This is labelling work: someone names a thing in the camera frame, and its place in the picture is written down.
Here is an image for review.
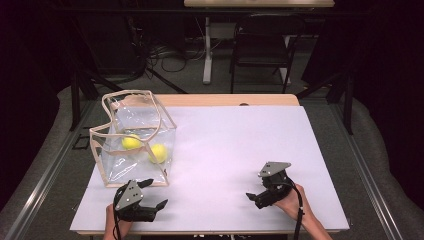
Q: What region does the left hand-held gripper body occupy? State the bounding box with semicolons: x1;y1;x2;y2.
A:
113;179;158;223

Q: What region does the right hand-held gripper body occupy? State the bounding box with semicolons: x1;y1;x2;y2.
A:
254;161;295;210

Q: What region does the yellow tennis ball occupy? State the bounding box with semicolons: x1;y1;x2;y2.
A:
121;133;143;151
147;143;169;165

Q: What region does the clear plastic container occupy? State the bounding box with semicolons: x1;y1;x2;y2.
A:
88;89;178;189

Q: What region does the person's left hand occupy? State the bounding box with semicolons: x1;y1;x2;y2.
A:
104;203;134;234

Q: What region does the person's right hand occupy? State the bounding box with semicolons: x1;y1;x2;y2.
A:
273;183;313;223

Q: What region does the black metal stand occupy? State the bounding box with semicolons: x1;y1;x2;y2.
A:
295;71;354;136
69;63;116;132

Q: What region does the black folding chair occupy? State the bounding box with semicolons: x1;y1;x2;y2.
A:
229;13;307;94

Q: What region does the desk with white legs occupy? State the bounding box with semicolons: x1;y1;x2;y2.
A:
183;0;335;86

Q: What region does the black curtain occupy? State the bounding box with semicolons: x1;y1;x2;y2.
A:
301;0;424;211
0;0;73;211

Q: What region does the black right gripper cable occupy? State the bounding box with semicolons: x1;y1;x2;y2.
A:
283;176;306;240

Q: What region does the small black square frame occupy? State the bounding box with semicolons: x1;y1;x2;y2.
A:
72;133;91;151

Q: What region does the aluminium floor rail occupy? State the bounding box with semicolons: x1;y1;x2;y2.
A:
328;99;405;240
3;99;98;240

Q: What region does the tangle of floor cables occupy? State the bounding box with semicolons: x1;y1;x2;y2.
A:
146;16;214;73

